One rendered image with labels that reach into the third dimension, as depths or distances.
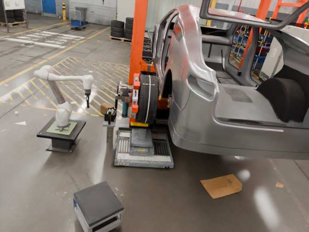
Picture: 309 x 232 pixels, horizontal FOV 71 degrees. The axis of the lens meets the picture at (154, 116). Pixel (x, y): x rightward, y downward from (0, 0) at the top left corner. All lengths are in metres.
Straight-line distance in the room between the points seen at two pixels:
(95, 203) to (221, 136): 1.34
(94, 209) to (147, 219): 0.65
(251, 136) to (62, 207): 2.07
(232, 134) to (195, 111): 0.41
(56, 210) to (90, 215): 0.61
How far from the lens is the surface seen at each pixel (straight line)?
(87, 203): 2.27
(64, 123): 3.24
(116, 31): 11.34
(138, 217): 2.59
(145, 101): 2.69
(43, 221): 2.65
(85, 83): 2.94
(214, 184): 3.17
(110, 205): 2.24
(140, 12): 3.14
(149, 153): 3.15
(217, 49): 5.59
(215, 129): 2.05
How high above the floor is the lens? 2.09
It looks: 28 degrees down
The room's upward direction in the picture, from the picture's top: 9 degrees clockwise
